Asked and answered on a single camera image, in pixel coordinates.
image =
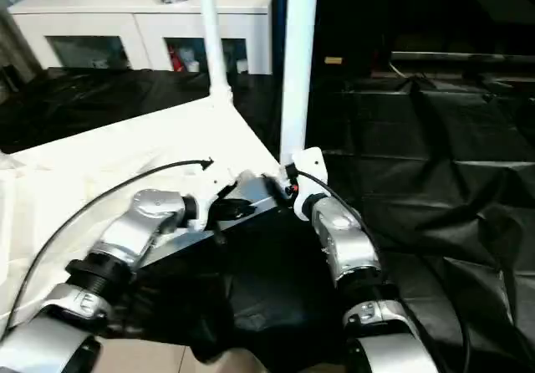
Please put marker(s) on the white plastic table leg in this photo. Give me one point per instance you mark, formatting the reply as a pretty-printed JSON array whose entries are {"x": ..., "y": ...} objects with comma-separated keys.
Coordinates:
[
  {"x": 213, "y": 38},
  {"x": 298, "y": 63}
]

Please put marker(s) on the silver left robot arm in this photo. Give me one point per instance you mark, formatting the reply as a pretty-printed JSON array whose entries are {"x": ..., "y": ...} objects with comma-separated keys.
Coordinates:
[{"x": 109, "y": 256}]

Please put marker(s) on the small tan label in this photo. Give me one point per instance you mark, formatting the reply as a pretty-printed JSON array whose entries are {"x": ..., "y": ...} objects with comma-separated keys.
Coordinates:
[{"x": 333, "y": 59}]

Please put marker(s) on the black work mat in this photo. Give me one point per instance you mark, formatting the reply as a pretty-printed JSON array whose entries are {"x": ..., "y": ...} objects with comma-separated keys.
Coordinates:
[{"x": 443, "y": 189}]

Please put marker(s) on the red bottle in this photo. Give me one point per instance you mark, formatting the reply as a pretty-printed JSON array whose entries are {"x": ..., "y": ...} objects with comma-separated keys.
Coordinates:
[{"x": 175, "y": 57}]

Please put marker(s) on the dark low shelf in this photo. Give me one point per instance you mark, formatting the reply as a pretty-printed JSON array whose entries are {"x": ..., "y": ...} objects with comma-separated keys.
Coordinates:
[{"x": 468, "y": 62}]

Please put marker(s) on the white cabinet with glass doors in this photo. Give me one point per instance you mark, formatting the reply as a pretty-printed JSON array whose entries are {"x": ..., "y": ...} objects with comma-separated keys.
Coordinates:
[{"x": 109, "y": 5}]

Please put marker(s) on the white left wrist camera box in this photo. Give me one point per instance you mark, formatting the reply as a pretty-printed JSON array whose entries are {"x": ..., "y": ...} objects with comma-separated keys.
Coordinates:
[{"x": 216, "y": 189}]

